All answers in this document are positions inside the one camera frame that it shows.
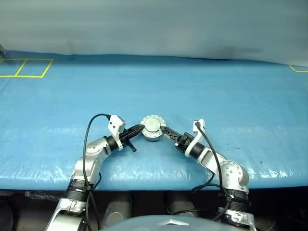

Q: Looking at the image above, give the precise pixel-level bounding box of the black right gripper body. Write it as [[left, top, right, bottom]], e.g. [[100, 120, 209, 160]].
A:
[[174, 132, 194, 153]]

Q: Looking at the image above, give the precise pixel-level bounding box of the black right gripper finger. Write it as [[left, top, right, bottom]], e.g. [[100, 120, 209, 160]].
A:
[[162, 130, 179, 145], [160, 125, 181, 141]]

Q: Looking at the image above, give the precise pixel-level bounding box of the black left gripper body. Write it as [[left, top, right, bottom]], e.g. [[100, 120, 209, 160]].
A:
[[119, 129, 138, 154]]

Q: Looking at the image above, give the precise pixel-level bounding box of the silver hinged motor lid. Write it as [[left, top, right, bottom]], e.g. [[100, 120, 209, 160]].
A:
[[140, 115, 167, 135]]

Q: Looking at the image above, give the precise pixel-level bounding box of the round silver metal disc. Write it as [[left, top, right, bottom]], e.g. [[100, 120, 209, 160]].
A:
[[140, 120, 167, 142]]

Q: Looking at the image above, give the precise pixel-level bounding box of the blue plastic table cover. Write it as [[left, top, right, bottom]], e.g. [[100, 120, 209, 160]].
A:
[[0, 50, 308, 192]]

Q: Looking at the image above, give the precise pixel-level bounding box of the dark grey rounded cylinder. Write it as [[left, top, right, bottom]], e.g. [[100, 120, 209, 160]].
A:
[[104, 192, 133, 220], [167, 192, 201, 216]]

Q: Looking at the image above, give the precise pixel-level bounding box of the grey robot torso dome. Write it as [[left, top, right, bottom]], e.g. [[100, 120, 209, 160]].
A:
[[101, 214, 229, 231]]

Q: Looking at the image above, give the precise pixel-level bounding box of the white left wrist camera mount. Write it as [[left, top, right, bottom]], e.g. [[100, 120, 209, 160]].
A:
[[107, 115, 127, 152]]

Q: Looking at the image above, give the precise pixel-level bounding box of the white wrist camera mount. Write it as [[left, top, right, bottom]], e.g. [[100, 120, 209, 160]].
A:
[[183, 118, 206, 157], [107, 115, 127, 152]]

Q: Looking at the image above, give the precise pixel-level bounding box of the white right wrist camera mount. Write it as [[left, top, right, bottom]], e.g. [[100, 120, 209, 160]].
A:
[[183, 118, 206, 157]]

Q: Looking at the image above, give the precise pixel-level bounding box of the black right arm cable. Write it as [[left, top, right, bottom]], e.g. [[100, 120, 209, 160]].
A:
[[192, 121, 235, 222]]

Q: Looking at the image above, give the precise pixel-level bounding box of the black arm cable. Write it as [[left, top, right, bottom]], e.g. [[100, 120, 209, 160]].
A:
[[82, 113, 112, 231], [192, 121, 235, 222]]

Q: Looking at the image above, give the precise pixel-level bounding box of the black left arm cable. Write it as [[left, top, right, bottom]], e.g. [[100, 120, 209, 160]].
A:
[[82, 113, 112, 231]]

